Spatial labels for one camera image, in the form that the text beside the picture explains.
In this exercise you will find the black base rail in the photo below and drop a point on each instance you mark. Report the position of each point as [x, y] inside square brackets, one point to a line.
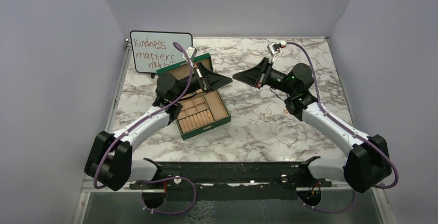
[222, 181]

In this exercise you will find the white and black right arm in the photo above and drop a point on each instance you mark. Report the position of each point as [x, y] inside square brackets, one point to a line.
[367, 156]

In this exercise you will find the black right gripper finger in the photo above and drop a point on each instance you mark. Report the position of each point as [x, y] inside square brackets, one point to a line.
[249, 77]
[260, 68]

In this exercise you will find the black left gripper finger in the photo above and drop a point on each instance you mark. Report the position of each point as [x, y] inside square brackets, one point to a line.
[214, 72]
[218, 81]

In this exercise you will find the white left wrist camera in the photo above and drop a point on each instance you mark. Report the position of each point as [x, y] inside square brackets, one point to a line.
[191, 52]

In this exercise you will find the small gold earring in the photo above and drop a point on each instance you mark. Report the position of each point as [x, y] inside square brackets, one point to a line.
[265, 116]

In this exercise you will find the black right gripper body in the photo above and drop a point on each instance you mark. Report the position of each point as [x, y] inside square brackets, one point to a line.
[265, 76]

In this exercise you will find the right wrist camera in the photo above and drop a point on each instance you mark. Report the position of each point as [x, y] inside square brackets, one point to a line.
[274, 48]

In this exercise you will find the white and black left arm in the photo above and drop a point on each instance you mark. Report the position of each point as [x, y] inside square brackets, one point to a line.
[110, 162]

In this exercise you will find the whiteboard with red writing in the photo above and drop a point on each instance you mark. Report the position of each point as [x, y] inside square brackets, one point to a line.
[154, 50]

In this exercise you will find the green jewelry box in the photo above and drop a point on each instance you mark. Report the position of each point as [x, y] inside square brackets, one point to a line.
[197, 111]

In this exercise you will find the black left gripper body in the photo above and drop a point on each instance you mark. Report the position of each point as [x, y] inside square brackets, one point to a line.
[205, 88]

